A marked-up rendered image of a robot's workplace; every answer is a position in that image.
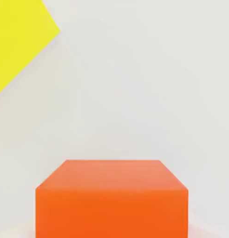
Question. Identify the large yellow box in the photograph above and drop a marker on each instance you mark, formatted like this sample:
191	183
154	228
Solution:
17	37

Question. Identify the small orange cube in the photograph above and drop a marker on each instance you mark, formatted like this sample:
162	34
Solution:
111	208

